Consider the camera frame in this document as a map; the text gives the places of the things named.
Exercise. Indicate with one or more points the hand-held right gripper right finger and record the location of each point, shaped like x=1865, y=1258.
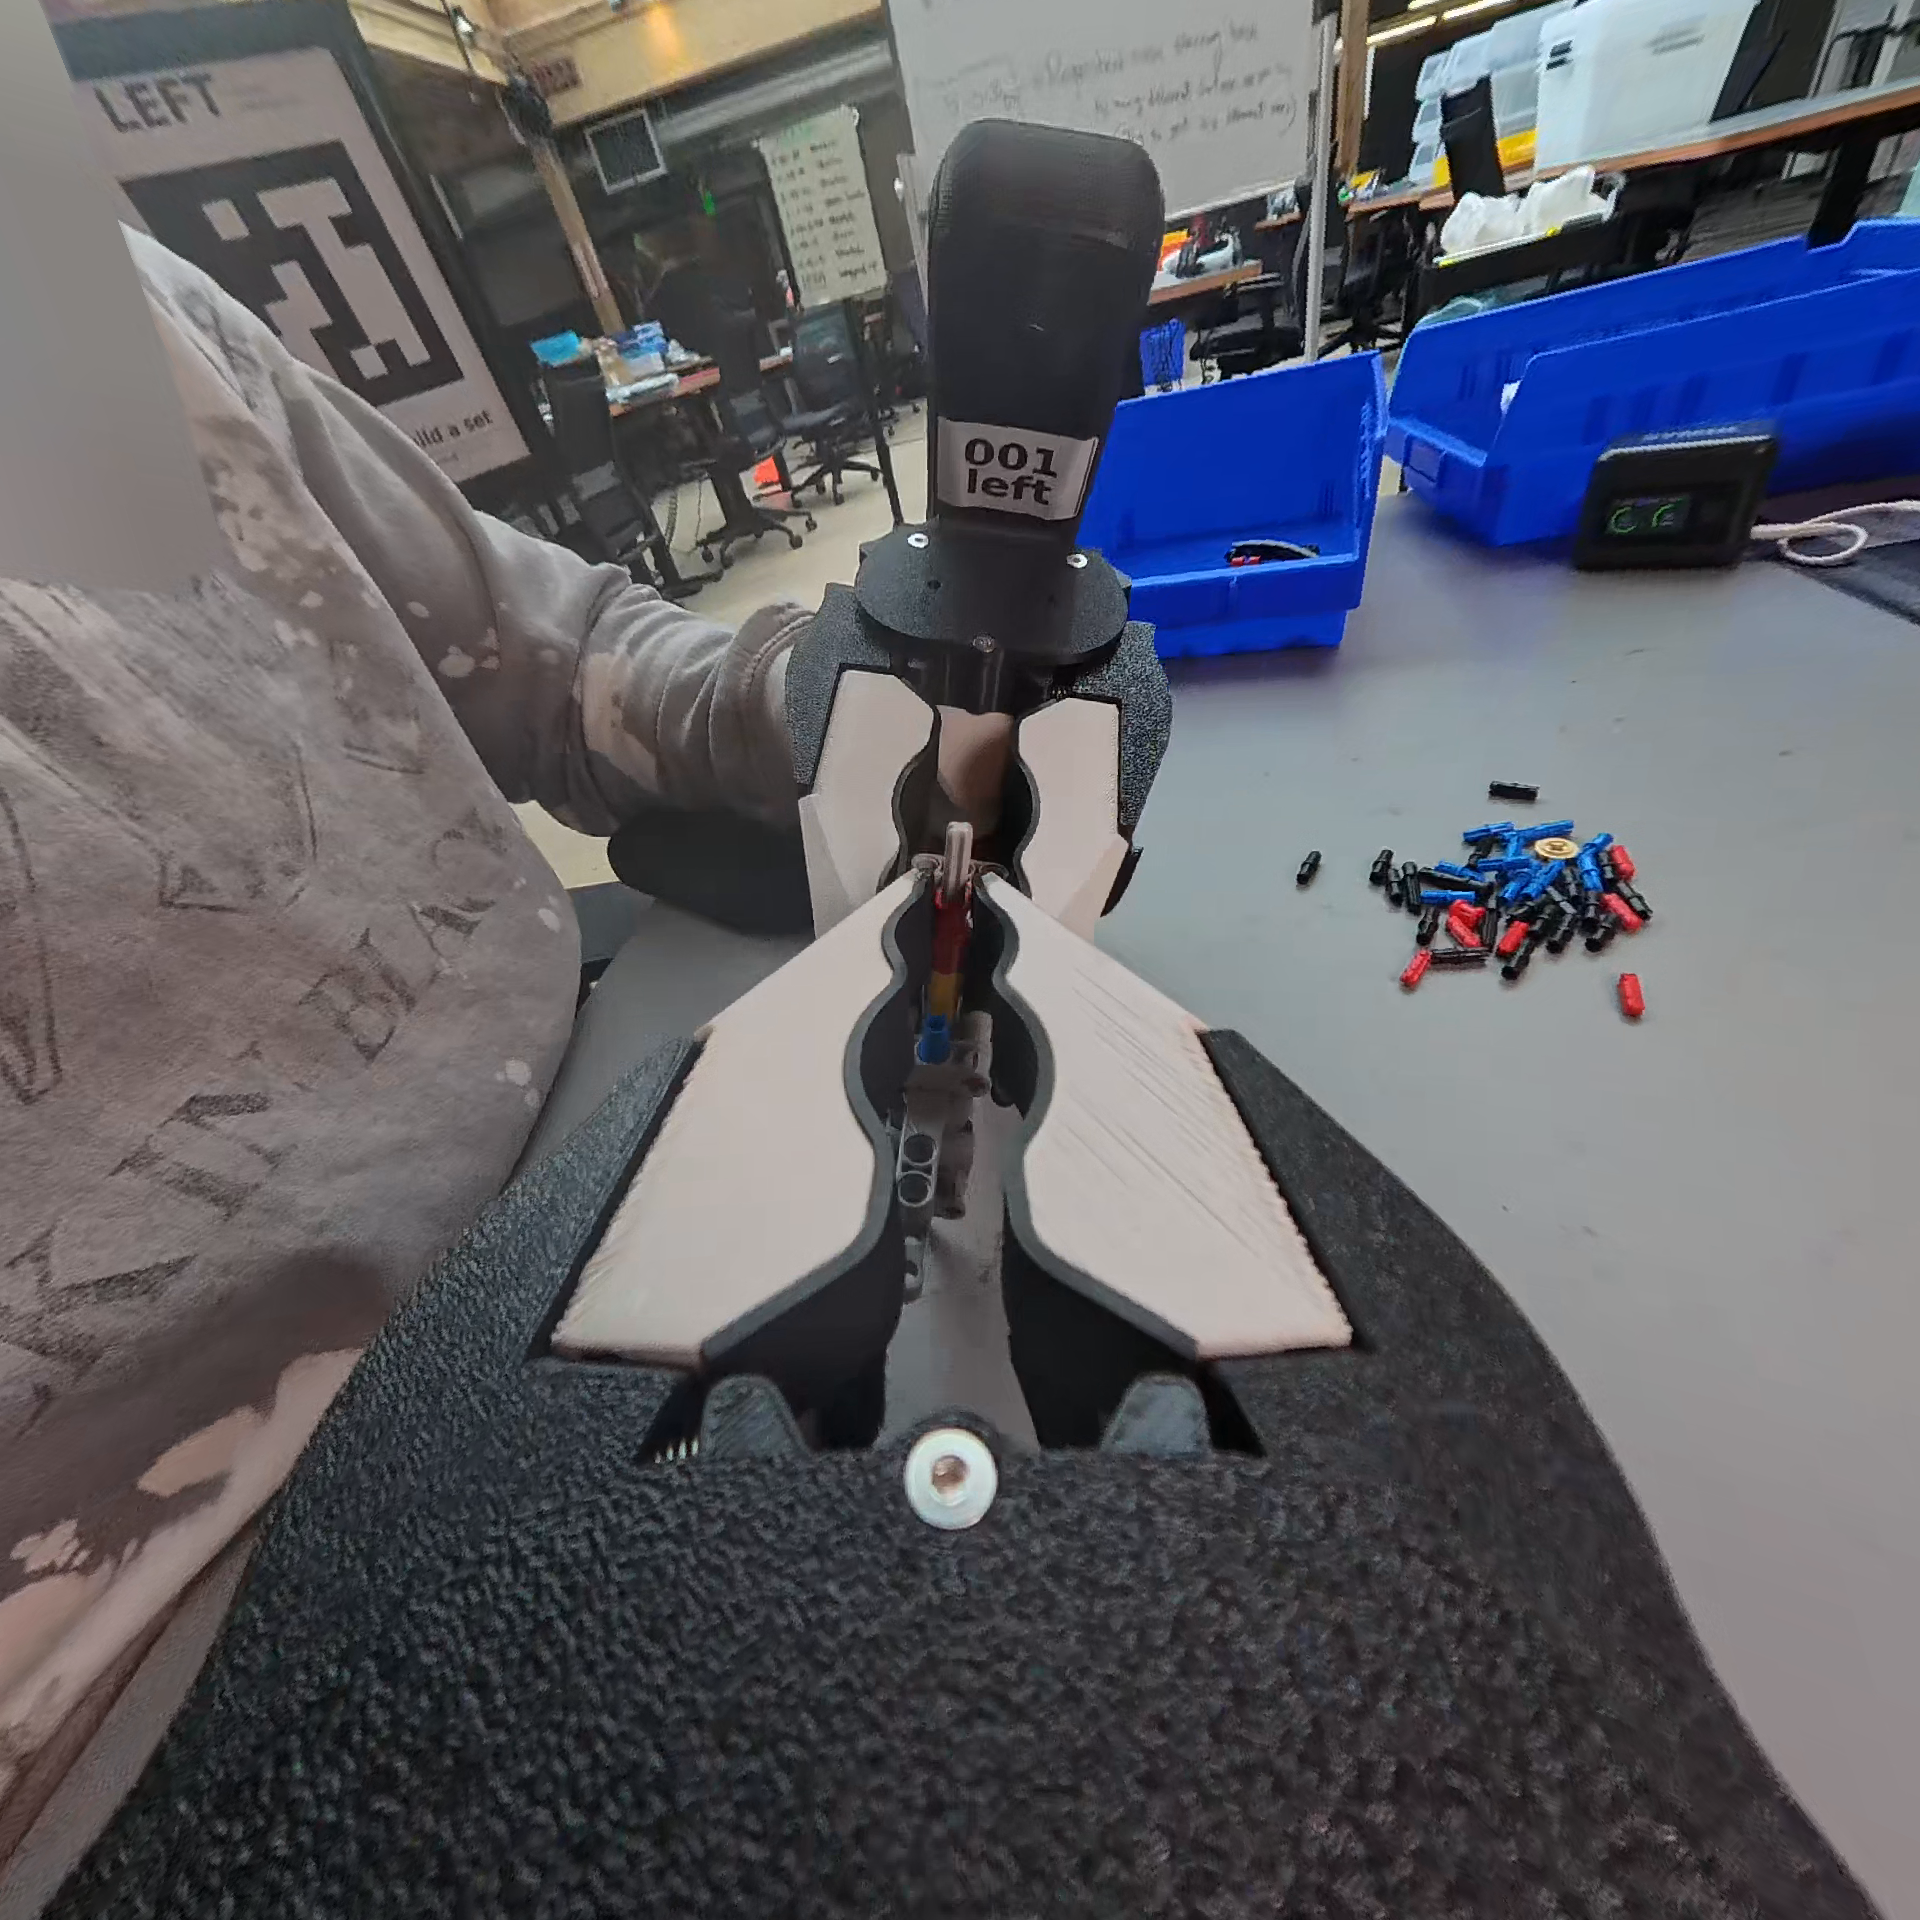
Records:
x=1171, y=1200

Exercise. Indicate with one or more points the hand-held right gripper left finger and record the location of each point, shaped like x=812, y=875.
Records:
x=750, y=1200

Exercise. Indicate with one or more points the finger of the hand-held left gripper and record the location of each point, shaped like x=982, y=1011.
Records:
x=855, y=779
x=1080, y=796

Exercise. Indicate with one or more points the grey toy brick assembly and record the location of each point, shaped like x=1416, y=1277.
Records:
x=953, y=1059

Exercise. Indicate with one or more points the pile of small toy pins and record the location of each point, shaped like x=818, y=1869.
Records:
x=1516, y=885

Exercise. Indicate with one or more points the person's left forearm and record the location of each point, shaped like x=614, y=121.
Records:
x=646, y=691

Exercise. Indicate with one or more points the grey desk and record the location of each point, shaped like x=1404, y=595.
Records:
x=1499, y=1276

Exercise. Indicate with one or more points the black desk mat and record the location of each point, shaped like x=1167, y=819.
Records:
x=1874, y=585

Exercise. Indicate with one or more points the black office chair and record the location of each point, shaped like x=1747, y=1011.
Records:
x=743, y=421
x=832, y=375

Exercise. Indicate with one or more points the whiteboard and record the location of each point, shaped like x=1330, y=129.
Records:
x=1095, y=89

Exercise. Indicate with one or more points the paper flip chart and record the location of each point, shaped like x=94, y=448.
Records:
x=822, y=201

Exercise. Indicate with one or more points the small blue storage bin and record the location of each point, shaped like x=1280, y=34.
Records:
x=1289, y=451

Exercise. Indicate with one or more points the red black tool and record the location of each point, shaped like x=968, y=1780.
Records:
x=1267, y=552

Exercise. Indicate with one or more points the white plastic bag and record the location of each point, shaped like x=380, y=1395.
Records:
x=1530, y=210

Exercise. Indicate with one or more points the person's grey sweatshirt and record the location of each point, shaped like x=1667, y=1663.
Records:
x=225, y=975

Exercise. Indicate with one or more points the white storage box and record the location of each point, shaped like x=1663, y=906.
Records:
x=1634, y=75

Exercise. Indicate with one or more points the black display device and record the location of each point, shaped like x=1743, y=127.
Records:
x=1674, y=503

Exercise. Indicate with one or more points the wooden workbench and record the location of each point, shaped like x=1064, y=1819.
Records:
x=1724, y=143

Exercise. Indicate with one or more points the black white marker board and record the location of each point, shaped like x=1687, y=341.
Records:
x=300, y=255

